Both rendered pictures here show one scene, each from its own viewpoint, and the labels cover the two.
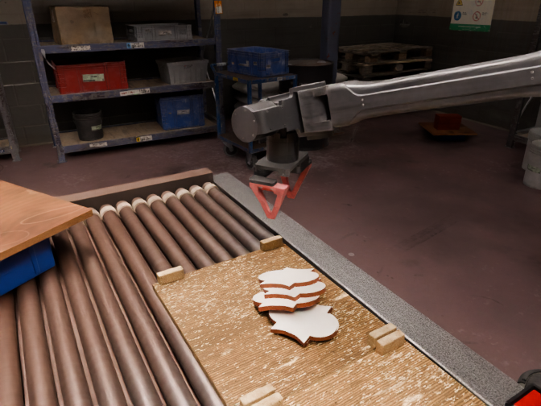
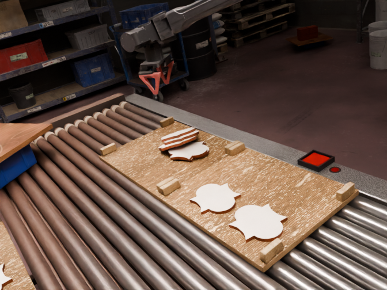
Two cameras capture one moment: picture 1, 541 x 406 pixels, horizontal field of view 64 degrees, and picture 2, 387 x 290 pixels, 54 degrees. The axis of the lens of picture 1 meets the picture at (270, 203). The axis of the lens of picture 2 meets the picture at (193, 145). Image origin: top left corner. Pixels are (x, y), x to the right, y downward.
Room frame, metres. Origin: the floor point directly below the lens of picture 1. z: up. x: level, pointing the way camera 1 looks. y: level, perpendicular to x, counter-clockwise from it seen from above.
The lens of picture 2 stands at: (-0.48, -0.07, 1.54)
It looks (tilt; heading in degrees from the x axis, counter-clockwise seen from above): 27 degrees down; 359
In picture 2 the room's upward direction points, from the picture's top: 12 degrees counter-clockwise
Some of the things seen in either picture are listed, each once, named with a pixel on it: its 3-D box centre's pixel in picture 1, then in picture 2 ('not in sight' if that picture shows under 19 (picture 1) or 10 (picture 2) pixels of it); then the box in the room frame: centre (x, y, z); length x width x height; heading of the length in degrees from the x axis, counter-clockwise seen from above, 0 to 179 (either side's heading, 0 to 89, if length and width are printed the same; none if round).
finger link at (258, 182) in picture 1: (274, 192); (154, 79); (0.70, -0.01, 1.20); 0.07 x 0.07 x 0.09; 66
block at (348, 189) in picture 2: not in sight; (345, 191); (0.27, -0.42, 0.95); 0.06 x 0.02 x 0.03; 122
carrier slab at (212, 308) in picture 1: (266, 310); (167, 153); (0.72, 0.01, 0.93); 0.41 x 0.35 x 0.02; 32
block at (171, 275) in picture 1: (170, 275); (108, 149); (0.81, 0.23, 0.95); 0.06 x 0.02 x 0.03; 122
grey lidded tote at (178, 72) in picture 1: (183, 70); (88, 36); (5.04, 0.98, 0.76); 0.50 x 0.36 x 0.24; 125
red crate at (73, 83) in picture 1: (90, 75); (15, 55); (4.59, 1.86, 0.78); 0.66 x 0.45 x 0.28; 119
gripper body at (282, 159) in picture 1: (282, 147); (153, 53); (0.74, -0.02, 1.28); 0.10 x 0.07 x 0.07; 156
